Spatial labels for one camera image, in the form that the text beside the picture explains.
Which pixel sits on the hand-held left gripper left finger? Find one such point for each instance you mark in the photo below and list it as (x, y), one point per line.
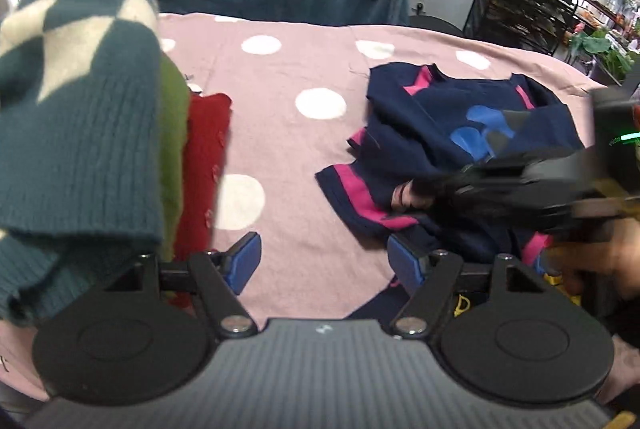
(245, 261)

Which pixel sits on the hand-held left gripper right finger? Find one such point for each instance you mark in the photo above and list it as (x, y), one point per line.
(405, 259)

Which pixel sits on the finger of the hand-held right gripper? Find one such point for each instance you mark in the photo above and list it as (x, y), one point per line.
(495, 169)
(475, 201)

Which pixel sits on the navy and pink sweater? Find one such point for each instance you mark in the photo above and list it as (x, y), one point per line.
(435, 129)

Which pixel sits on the person's right hand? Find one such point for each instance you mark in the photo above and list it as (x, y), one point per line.
(605, 259)

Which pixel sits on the green potted plant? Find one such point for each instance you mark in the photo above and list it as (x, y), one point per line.
(602, 51)

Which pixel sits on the red knitted garment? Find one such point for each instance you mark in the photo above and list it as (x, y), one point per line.
(205, 149)

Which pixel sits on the pink polka-dot blanket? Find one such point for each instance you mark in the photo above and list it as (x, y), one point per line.
(300, 149)

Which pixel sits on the green knitted garment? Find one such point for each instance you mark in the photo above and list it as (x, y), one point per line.
(175, 134)

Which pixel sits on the teal and cream knitted sweater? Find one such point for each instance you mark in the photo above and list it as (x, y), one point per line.
(75, 134)

